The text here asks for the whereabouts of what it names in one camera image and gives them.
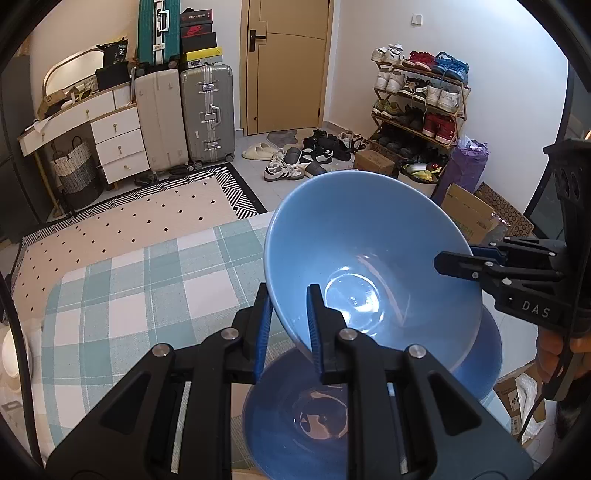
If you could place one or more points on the white dressing table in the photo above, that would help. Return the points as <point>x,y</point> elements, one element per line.
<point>116,133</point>

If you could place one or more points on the purple bag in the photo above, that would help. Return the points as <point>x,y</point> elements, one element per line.
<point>466,164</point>

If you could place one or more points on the tan wooden door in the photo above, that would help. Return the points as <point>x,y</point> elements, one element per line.
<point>284,62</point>

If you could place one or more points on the blue bowl back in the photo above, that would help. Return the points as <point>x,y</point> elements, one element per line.
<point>370,242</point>

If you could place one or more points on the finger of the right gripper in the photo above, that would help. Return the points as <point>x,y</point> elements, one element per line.
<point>466,268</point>
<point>490,252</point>

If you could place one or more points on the shoe rack with shoes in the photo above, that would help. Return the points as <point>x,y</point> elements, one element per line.
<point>422,94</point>

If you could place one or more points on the woven laundry basket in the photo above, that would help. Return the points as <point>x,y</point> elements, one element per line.
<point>77,173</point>

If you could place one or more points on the white trash bin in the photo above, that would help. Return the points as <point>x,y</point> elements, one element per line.
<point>418,176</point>

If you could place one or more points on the person's right hand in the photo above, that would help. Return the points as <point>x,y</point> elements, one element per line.
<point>549,346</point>

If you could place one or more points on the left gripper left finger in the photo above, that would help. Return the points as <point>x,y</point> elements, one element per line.
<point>169,416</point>

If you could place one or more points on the blue bowl front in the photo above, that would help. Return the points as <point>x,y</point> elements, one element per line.
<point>295,427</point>

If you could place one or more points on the teal suitcase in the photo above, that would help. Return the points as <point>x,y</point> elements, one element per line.
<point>158,34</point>

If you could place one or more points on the oval mirror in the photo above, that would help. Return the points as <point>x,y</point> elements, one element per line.
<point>72,70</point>

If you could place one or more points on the stack of shoe boxes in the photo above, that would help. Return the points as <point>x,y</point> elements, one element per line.
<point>198,41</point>

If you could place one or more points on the blue bowl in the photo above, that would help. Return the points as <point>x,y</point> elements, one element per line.
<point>295,427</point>
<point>370,242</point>
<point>481,368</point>

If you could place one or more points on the beige suitcase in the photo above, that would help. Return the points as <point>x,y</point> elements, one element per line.
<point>157,97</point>

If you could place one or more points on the silver suitcase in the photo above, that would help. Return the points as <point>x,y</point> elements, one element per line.
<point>209,121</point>

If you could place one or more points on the small brown cardboard box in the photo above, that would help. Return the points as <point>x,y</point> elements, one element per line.
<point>372,161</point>

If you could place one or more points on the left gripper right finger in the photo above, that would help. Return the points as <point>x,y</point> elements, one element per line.
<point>408,416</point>

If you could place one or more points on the cardboard box with cat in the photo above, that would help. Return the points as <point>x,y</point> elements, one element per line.
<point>478,222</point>

